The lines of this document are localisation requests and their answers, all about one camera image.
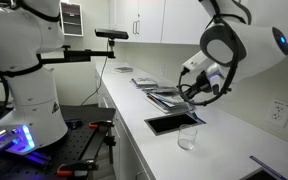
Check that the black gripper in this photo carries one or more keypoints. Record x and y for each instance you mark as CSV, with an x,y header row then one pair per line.
x,y
202,84

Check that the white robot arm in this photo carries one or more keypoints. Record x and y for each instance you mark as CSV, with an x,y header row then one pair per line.
x,y
231,49

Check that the stack of magazines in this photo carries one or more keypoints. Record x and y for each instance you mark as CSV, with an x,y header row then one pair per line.
x,y
166,98

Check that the clear drinking glass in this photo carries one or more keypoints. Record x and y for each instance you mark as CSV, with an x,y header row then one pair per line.
x,y
186,137

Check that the small book on counter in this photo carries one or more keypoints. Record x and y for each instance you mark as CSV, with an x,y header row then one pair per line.
x,y
123,69

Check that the white upper cabinets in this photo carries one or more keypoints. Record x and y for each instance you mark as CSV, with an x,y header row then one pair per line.
x,y
159,21

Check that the white cabinets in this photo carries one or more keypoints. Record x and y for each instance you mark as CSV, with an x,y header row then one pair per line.
x,y
159,21
126,161

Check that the white lower cabinets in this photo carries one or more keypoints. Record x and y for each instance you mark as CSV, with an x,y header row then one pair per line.
x,y
126,161

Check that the black orange clamp rear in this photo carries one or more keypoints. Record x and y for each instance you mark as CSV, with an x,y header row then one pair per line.
x,y
97,124

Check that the black orange clamp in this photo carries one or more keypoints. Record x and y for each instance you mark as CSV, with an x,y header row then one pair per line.
x,y
66,170
97,124

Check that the black orange clamp front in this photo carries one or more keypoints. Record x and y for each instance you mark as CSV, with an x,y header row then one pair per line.
x,y
66,170

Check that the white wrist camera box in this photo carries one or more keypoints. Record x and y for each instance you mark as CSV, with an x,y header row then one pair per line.
x,y
197,63

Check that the white wall outlet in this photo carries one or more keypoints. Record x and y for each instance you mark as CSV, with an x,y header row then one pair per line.
x,y
278,113

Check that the black camera on mount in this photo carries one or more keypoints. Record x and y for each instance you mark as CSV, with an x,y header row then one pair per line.
x,y
111,34

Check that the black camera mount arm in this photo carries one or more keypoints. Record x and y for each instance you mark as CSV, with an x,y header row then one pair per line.
x,y
71,56

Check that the wall shelf unit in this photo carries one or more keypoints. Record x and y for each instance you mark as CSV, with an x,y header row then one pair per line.
x,y
71,19

